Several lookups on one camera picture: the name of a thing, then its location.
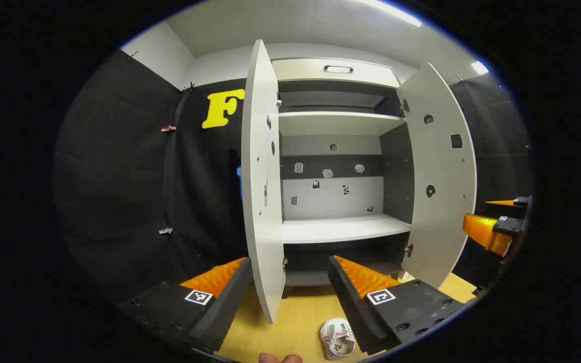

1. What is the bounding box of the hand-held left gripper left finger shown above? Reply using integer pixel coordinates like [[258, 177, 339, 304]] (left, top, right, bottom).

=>
[[117, 256, 254, 354]]

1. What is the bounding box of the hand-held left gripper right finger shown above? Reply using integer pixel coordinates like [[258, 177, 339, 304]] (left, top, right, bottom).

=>
[[327, 255, 469, 355]]

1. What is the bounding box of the white canvas shoe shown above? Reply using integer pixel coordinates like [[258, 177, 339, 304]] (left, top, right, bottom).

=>
[[319, 318, 357, 360]]

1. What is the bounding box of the white cabinet door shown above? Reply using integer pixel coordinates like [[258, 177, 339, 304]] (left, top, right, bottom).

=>
[[395, 62, 477, 289], [241, 39, 287, 324]]

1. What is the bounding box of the white shoe cabinet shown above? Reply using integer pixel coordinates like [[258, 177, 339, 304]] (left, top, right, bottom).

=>
[[270, 57, 417, 299]]

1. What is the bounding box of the black backdrop cloth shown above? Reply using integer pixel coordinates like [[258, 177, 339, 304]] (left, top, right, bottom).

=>
[[53, 48, 533, 303]]

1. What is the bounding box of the long ceiling light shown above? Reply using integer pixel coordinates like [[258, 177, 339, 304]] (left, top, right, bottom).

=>
[[364, 0, 423, 27]]

